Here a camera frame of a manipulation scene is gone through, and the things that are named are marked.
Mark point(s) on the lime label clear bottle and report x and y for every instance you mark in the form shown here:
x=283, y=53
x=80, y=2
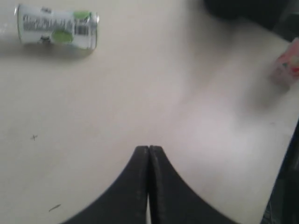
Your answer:
x=43, y=25

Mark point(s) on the black sleeved forearm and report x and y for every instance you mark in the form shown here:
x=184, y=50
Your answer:
x=266, y=13

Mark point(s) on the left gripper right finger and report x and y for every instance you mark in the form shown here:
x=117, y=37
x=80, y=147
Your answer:
x=171, y=200

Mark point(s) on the pink label black-cap bottle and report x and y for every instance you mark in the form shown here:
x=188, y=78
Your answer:
x=286, y=70

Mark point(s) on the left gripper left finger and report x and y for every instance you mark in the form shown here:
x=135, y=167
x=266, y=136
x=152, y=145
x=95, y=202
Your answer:
x=125, y=201

